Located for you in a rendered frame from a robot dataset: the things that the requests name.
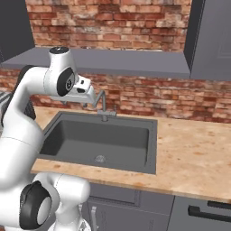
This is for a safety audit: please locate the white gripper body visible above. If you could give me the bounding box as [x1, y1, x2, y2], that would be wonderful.
[50, 85, 97, 106]

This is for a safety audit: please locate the grey sink faucet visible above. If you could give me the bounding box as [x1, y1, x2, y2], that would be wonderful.
[90, 89, 118, 123]

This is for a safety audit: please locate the dark grey sink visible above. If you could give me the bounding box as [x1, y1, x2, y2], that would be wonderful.
[38, 110, 159, 176]

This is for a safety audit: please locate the grey striped object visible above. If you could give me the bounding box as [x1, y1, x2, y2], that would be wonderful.
[0, 91, 14, 127]

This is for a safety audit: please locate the grey false drawer front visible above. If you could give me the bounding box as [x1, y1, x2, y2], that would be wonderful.
[88, 182, 142, 208]

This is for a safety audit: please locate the grey cupboard door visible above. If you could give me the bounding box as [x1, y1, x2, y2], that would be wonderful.
[80, 195, 176, 231]

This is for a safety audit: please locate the grey wall shelf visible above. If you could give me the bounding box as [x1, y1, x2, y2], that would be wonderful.
[0, 46, 192, 80]

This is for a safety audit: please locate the grey wall cupboard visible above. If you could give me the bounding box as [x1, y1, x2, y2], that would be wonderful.
[182, 0, 231, 82]
[0, 0, 36, 63]

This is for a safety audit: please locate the silver cupboard door handle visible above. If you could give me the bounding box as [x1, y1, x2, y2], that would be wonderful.
[89, 205, 99, 231]

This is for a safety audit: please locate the black drawer handle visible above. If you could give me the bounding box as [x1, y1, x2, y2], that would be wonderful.
[187, 205, 231, 224]

